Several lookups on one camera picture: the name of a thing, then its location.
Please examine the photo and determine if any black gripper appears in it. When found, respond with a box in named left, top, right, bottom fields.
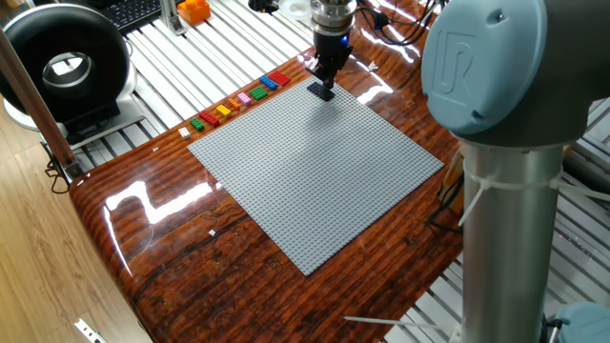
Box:
left=304, top=29, right=355, bottom=91

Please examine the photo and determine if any black Lego plate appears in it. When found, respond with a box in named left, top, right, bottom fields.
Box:
left=306, top=81, right=336, bottom=103

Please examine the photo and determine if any wide red Lego plate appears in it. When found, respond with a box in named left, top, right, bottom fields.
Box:
left=266, top=71, right=293, bottom=88

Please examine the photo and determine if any grey Lego baseplate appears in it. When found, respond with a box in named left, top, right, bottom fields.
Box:
left=187, top=75, right=445, bottom=276

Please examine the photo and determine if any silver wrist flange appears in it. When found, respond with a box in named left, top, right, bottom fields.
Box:
left=310, top=0, right=358, bottom=37

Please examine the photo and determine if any large orange toy brick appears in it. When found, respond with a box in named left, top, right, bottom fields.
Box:
left=176, top=0, right=213, bottom=26

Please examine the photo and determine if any taped cardboard box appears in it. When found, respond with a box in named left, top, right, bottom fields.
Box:
left=437, top=151, right=466, bottom=215

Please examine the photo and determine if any black keyboard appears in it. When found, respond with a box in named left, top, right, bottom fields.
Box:
left=102, top=0, right=166, bottom=34

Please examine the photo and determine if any looped white zip tie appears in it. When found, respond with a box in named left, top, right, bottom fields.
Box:
left=457, top=164, right=610, bottom=228

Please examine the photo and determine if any black gripper cable bundle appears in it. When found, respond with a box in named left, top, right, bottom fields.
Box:
left=356, top=0, right=438, bottom=48

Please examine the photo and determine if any short aluminium post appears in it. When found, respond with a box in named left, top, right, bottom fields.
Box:
left=159, top=0, right=186, bottom=36

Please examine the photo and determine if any black coiled cable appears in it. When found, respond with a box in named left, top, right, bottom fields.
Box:
left=426, top=171, right=465, bottom=234

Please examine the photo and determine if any thin black cable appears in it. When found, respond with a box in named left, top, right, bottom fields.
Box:
left=44, top=142, right=71, bottom=195

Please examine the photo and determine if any slanted metal frame beam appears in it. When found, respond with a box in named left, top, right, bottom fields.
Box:
left=0, top=28, right=82, bottom=182

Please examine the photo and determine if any black ring-shaped device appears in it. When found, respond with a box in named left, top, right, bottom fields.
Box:
left=0, top=3, right=144, bottom=144

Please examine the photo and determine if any white metal bracket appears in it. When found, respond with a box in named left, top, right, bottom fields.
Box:
left=73, top=317, right=109, bottom=343

